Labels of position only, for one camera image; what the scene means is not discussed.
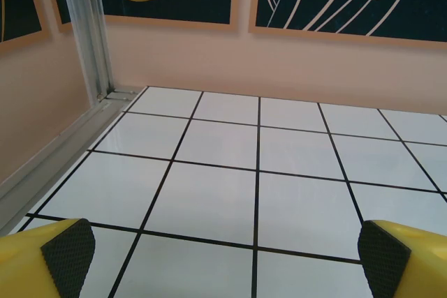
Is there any aluminium frame post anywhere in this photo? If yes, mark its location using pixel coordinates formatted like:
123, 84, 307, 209
57, 0, 116, 102

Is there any aluminium side rail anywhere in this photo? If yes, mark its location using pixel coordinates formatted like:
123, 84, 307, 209
0, 85, 147, 236

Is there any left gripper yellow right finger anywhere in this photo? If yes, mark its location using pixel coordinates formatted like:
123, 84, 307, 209
358, 220, 447, 298

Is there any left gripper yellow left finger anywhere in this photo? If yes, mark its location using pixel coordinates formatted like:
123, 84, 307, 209
0, 218, 96, 298

